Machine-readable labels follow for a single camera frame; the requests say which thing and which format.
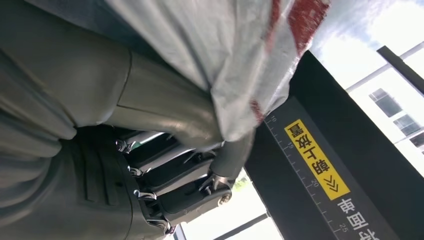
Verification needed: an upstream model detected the black inbound scanner machine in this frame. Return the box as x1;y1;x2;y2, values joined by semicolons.
245;49;424;240

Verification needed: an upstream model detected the yellow and grey ruler label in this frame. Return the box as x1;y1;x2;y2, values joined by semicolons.
264;97;402;240

